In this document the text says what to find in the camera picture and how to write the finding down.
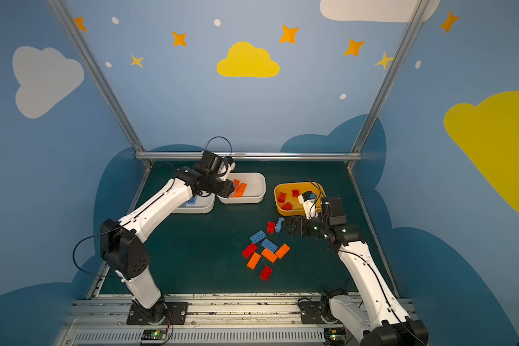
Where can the left side floor rail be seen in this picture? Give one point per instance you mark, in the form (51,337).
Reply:
(118,192)

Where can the white left plastic bin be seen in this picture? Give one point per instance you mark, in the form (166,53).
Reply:
(199,206)

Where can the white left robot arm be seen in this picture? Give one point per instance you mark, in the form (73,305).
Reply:
(122,242)

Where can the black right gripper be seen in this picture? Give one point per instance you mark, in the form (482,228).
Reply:
(300,227)

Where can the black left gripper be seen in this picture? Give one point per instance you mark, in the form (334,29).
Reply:
(224,187)

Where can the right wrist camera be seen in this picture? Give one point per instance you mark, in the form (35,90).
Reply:
(309,201)

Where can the right green circuit board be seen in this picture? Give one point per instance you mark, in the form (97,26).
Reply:
(335,337)

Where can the left aluminium frame post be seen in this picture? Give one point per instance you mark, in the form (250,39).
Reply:
(76,36)

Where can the left green circuit board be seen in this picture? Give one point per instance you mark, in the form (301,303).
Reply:
(154,336)

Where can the white middle plastic bin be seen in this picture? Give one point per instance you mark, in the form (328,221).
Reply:
(254,191)

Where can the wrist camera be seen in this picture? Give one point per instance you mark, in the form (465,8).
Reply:
(227,166)
(309,201)

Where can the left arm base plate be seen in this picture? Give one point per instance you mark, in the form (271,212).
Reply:
(175,312)

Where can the green circuit board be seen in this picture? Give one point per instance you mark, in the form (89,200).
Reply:
(335,337)
(154,336)

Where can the right side floor rail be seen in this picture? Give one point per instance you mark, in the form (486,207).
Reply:
(372,230)

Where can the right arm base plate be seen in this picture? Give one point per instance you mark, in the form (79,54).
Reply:
(315,312)

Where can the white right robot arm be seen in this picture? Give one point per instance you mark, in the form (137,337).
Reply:
(382,320)

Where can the long red lego brick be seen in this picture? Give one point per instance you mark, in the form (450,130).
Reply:
(249,251)

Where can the right aluminium frame post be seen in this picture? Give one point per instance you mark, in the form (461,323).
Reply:
(402,50)

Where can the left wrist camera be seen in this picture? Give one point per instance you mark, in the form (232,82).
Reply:
(227,166)

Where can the white plastic bin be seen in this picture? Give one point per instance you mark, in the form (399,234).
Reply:
(254,191)
(199,206)

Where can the floor rail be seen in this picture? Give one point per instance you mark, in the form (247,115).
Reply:
(118,192)
(372,230)

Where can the blue lego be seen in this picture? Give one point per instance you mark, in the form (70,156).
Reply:
(267,244)
(278,225)
(192,201)
(258,237)

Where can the yellow plastic bin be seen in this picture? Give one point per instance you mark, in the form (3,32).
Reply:
(287,188)

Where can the red lego bottom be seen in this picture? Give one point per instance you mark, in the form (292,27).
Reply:
(266,273)

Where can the aluminium frame post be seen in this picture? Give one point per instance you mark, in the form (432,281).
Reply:
(76,36)
(402,50)

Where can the horizontal aluminium frame rail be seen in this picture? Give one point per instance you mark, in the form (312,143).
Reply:
(250,156)

